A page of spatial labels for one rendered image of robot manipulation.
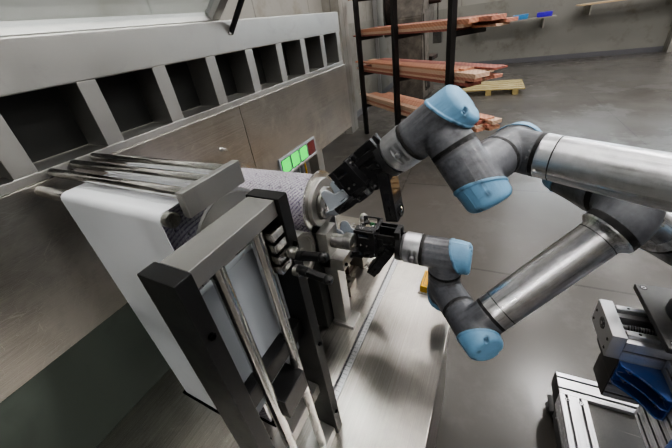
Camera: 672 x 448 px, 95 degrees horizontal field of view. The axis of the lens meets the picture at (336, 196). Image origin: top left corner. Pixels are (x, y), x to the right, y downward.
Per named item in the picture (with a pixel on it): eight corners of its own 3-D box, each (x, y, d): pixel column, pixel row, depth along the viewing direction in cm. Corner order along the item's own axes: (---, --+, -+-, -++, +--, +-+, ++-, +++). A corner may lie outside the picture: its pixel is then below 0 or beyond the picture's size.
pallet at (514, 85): (521, 84, 651) (522, 78, 645) (526, 94, 582) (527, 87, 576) (456, 88, 699) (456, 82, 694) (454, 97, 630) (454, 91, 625)
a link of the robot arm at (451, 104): (477, 127, 43) (442, 78, 44) (416, 168, 50) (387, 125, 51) (490, 122, 49) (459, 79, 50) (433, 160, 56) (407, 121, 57)
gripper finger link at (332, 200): (313, 198, 69) (339, 176, 64) (330, 217, 70) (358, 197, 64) (306, 204, 67) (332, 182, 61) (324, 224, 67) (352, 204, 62)
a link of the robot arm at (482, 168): (535, 176, 48) (494, 119, 50) (500, 206, 43) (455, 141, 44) (494, 194, 55) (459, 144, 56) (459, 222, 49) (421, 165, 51)
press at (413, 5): (398, 90, 760) (394, -30, 643) (442, 88, 718) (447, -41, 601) (385, 103, 665) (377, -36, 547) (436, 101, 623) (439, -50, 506)
